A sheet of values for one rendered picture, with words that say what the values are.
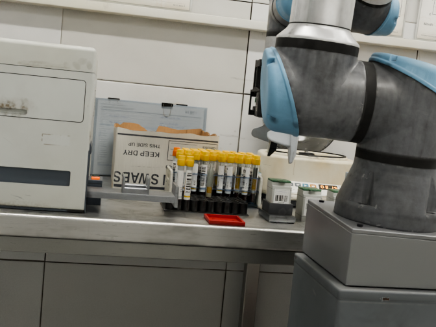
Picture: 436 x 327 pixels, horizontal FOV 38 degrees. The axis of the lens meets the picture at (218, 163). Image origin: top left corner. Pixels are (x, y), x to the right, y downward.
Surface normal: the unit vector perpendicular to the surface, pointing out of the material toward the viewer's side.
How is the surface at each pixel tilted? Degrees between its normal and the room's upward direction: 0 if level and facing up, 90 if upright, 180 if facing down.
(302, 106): 108
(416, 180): 75
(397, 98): 80
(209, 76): 90
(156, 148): 92
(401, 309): 90
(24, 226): 90
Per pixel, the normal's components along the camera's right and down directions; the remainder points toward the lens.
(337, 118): -0.02, 0.54
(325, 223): -0.98, -0.07
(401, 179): -0.06, -0.19
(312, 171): 0.02, 0.09
